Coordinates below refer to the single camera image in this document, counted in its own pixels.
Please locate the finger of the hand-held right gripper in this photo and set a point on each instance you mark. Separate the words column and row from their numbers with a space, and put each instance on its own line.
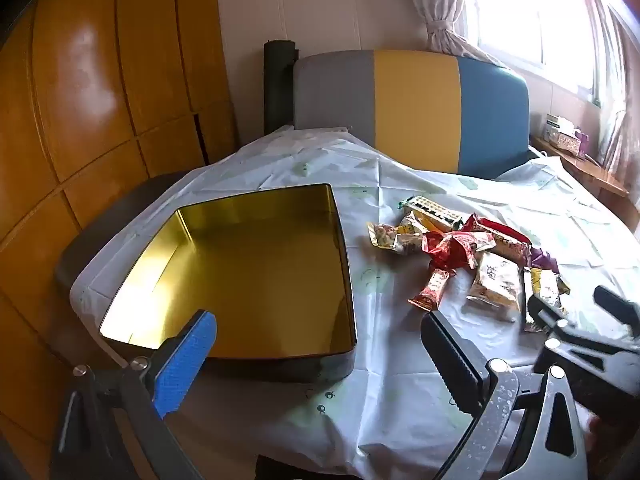
column 617, row 305
column 547, row 312

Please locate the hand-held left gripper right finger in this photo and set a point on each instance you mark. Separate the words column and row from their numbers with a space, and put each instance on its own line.
column 450, row 355

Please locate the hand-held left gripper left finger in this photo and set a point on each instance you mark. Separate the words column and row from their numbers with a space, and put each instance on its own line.
column 185, row 360

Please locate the yellow gold snack packet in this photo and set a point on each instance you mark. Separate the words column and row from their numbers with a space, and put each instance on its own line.
column 547, row 285

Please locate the purple snack packet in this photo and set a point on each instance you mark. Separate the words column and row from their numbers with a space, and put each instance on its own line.
column 542, row 260

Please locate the beige pastry packet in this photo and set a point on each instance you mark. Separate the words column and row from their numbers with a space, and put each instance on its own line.
column 492, row 280

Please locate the red-ended biscuit bar packet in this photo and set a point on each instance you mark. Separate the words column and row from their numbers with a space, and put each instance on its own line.
column 432, row 287

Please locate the white red-print snack packet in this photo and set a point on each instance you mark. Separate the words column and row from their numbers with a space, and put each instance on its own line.
column 505, row 249

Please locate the shiny red snack packet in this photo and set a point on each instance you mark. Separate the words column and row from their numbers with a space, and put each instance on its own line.
column 445, row 250

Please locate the gold maroon tin box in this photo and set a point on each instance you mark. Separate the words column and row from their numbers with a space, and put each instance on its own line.
column 250, row 270

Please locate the red biscuit packet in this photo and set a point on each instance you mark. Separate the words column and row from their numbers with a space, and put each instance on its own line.
column 472, row 222

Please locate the yellow nut snack packet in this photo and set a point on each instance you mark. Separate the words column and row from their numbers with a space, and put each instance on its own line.
column 387, row 235

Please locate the green-edged cracker packet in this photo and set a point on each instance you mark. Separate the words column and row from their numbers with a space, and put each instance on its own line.
column 430, row 210

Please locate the white printed tablecloth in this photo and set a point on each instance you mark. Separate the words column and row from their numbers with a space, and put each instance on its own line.
column 400, row 385

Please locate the wooden side shelf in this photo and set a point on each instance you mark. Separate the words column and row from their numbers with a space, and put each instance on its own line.
column 595, row 175

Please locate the yellow orange snack packet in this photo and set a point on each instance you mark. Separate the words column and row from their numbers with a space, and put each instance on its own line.
column 419, row 221

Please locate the purple small object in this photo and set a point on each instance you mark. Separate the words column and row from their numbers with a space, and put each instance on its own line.
column 582, row 140

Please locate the patterned tissue box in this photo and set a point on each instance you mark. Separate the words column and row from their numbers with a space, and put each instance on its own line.
column 565, row 142

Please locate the green white box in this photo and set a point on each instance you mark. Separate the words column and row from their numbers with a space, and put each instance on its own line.
column 557, row 122

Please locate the hanging floral curtain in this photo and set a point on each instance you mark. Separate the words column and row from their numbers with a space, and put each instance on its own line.
column 620, row 110

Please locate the grey yellow blue sofa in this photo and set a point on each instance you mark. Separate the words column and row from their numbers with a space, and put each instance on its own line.
column 415, row 110

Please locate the black rolled mat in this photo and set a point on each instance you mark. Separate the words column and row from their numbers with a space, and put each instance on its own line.
column 277, row 85

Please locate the window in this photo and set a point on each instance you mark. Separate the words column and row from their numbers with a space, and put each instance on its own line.
column 525, row 20

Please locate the wooden wardrobe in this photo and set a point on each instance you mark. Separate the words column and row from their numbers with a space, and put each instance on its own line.
column 75, row 85

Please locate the tied floral curtain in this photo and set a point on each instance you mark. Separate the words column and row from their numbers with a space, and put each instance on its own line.
column 440, row 15

